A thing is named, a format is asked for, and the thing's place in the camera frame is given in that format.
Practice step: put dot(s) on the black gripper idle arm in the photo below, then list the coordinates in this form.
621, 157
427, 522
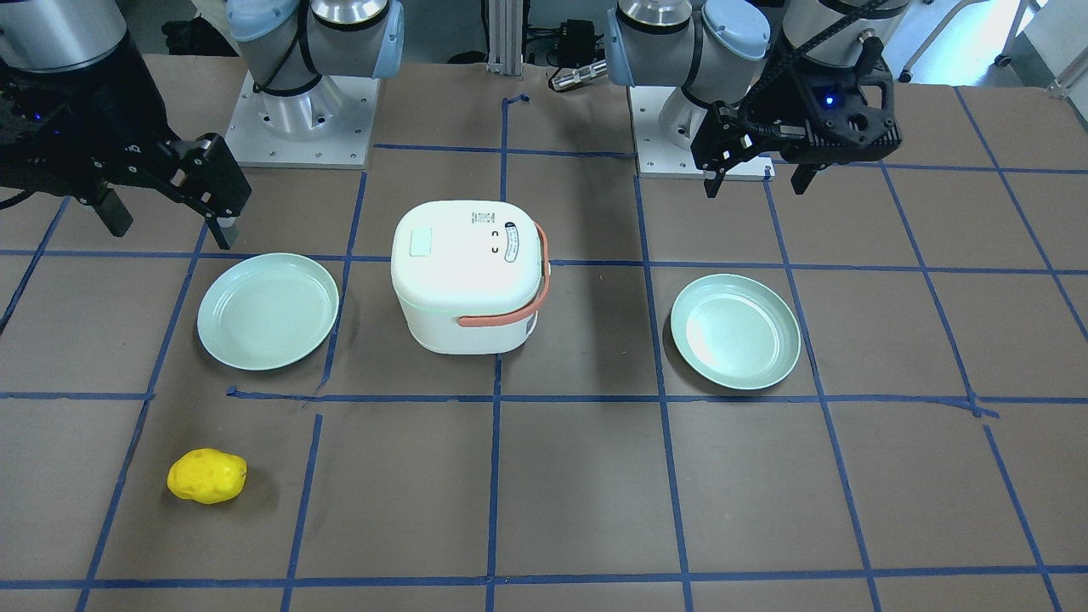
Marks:
775, 108

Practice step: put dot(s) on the idle robot arm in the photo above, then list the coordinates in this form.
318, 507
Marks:
716, 50

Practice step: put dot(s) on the yellow toy potato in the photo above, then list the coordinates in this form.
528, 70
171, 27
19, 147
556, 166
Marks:
207, 476

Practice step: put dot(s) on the aluminium frame post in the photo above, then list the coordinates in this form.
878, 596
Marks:
505, 29

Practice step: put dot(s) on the white rice cooker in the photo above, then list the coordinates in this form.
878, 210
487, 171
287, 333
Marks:
471, 276

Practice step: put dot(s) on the black gripper pressing arm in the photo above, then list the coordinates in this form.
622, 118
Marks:
127, 109

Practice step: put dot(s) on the green plate far side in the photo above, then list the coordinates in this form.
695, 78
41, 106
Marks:
735, 331

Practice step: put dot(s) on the green plate near potato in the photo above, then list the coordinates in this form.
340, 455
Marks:
268, 311

